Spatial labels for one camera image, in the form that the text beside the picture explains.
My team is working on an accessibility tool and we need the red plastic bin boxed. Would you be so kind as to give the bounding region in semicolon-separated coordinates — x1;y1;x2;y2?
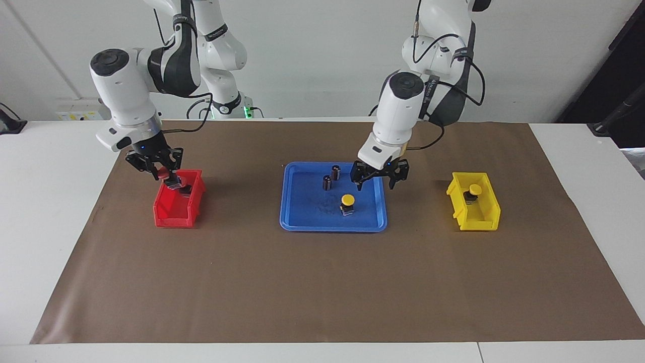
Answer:
153;169;206;228

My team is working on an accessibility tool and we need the yellow plastic bin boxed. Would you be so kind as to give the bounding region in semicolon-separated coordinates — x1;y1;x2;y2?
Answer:
446;172;502;232

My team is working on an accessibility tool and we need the white wall power strip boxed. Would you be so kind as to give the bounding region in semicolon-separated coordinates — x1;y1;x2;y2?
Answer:
55;98;109;122

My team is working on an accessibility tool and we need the black table clamp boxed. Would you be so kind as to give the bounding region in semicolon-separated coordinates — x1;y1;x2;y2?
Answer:
0;103;27;135

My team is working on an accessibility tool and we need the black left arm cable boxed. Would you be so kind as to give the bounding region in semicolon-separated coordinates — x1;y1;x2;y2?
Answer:
408;14;487;152

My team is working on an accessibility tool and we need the black right base cable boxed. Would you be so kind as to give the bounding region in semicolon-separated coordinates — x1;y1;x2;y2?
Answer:
186;98;212;120

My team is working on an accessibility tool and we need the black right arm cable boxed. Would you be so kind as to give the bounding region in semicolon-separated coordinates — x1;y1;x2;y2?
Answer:
151;0;215;134

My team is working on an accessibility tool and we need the blue plastic tray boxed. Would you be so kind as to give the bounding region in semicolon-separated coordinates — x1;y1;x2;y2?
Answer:
280;161;389;233

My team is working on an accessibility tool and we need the brown paper table mat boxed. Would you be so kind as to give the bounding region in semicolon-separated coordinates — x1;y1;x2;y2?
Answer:
30;119;645;344

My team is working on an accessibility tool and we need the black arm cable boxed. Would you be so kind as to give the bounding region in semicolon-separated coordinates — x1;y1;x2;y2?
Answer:
408;14;487;152
151;0;215;134

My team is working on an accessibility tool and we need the black camera stand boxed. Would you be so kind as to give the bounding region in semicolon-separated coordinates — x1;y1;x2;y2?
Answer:
587;83;645;137

